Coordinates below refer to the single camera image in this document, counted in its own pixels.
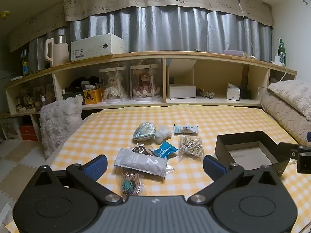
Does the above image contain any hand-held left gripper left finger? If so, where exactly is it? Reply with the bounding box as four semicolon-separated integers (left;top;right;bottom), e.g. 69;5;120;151
23;154;124;205

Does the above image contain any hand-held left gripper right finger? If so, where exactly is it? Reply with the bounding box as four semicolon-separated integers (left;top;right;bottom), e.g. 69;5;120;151
189;155;288;203

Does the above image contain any black box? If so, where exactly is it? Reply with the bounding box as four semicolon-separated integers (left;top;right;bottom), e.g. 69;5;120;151
214;130;291;177

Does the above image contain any white blue sachet packet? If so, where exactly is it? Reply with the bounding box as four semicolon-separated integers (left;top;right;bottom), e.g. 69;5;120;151
173;124;199;136

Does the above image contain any blue floral brocade pouch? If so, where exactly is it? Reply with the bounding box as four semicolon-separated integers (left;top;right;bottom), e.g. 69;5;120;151
132;122;156;142

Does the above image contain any bag of rubber bands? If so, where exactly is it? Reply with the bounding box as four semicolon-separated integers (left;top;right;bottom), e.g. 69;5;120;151
178;134;204;162

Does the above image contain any quilted beige blanket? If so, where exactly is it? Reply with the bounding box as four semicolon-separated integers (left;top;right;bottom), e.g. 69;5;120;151
260;93;311;147

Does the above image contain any yellow checked sheet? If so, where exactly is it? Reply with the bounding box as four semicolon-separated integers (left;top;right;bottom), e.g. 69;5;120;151
5;104;311;233

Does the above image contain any clear bag with teal ornament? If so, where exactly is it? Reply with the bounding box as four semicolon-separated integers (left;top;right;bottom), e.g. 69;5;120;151
116;169;144;196

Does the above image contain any grey foil packet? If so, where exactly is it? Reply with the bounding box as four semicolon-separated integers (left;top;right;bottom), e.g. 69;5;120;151
114;148;168;180

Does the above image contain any fluffy beige blanket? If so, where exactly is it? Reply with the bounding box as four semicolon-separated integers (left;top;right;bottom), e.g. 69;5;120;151
267;79;311;123

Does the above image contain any clear bag with dark item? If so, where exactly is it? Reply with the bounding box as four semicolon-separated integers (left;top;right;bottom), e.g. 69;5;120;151
131;145;155;156

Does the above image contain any small blue packet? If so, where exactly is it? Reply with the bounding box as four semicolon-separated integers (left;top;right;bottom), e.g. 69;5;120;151
152;141;176;159

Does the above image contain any grey fluffy pillow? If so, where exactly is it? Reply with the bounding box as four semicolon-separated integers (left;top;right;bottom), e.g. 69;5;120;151
39;95;83;160

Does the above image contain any yellow black carton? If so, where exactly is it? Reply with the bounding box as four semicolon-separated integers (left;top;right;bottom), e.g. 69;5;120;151
83;87;102;104

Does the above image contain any red box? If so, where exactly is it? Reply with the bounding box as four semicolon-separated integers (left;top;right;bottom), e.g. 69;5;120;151
19;125;39;142

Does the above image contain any white tissue pack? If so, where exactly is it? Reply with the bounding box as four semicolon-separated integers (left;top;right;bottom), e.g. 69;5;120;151
226;83;241;100

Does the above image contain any white dress doll cylinder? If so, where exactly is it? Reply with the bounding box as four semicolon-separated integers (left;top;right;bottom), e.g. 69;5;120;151
98;66;129;103

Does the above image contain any small white box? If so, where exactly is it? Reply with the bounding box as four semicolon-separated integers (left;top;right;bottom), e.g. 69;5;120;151
169;84;197;99

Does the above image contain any white charger plug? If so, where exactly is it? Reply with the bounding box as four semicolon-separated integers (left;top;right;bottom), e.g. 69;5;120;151
274;52;285;66

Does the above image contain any green glass bottle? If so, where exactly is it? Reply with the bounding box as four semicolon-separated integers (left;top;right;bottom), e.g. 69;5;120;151
278;38;287;67

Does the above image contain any row of small figurines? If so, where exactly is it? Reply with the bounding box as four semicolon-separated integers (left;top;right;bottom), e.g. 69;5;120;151
15;84;55;113

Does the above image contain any red dress doll cylinder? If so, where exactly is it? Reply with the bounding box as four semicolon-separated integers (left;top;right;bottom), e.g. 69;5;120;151
129;65;163;102

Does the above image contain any wooden shelf unit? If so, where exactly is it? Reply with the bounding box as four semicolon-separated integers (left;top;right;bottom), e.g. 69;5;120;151
0;51;297;119

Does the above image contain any purple flat box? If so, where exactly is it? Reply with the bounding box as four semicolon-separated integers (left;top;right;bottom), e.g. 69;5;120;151
223;50;248;57

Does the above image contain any white storage box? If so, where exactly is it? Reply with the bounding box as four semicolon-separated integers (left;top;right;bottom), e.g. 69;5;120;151
70;33;126;62

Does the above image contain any blue yellow label bottle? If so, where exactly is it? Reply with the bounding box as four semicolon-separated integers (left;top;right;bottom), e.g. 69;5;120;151
21;49;30;76

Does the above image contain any silver curtain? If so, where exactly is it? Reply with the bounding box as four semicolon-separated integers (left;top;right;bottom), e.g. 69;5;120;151
28;5;273;72

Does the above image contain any white charging cable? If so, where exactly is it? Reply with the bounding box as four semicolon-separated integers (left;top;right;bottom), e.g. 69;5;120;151
258;65;287;111

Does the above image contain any cream kettle with handle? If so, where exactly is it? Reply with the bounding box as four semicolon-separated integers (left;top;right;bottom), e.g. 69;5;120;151
44;38;71;67

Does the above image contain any hanging white cable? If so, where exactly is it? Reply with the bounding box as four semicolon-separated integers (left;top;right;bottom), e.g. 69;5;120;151
234;0;258;60

